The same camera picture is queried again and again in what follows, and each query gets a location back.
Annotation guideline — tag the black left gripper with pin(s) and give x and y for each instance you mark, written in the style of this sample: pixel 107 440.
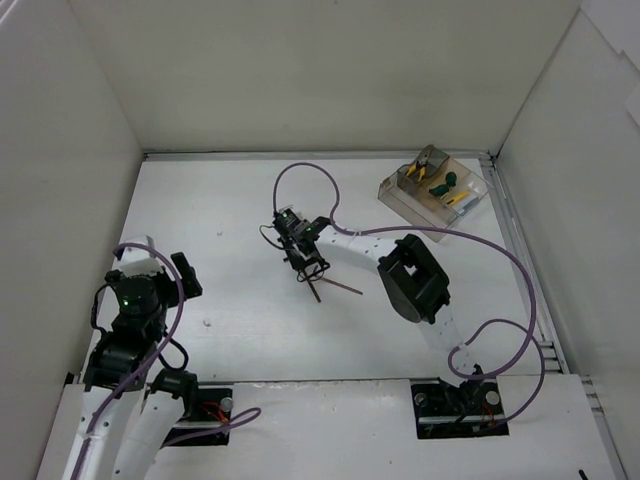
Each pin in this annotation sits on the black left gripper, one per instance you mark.
pixel 176 279

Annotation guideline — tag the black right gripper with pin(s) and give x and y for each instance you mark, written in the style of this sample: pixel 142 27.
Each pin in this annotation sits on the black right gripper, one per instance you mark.
pixel 304 260

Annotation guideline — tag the large brown hex key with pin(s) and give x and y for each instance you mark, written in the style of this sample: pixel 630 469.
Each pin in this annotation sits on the large brown hex key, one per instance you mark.
pixel 314 290

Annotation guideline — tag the yellow handled pliers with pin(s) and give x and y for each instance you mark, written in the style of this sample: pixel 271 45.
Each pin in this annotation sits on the yellow handled pliers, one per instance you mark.
pixel 418 168

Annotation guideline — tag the green handled screwdriver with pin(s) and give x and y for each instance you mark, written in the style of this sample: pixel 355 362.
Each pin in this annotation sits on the green handled screwdriver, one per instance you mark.
pixel 440 190

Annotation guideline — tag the yellow utility knife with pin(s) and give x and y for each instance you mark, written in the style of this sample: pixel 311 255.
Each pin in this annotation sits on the yellow utility knife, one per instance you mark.
pixel 457 197

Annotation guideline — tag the green stubby screwdriver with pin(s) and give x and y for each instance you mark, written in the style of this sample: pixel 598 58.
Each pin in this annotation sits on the green stubby screwdriver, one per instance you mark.
pixel 451 178

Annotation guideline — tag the blue utility knife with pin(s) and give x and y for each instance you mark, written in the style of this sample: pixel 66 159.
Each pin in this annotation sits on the blue utility knife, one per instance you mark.
pixel 468 203

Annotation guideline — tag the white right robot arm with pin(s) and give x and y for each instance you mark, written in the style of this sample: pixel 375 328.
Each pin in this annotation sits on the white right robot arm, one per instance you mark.
pixel 414 282

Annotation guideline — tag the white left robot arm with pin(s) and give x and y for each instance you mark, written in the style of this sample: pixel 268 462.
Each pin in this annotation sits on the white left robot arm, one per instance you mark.
pixel 125 418

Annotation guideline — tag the small brown hex key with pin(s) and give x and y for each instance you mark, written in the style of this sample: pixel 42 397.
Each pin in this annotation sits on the small brown hex key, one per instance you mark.
pixel 342 286

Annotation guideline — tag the clear plastic compartment organizer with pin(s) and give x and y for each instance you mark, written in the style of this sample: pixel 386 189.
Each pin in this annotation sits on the clear plastic compartment organizer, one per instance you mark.
pixel 413 202

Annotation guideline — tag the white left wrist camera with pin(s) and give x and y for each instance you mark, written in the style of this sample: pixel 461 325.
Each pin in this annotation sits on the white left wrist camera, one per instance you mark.
pixel 135 261

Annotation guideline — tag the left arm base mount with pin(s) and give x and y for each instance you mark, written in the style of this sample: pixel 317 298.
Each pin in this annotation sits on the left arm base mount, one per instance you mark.
pixel 213 408

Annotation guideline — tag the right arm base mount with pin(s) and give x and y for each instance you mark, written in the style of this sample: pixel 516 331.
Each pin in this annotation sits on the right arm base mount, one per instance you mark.
pixel 471 410

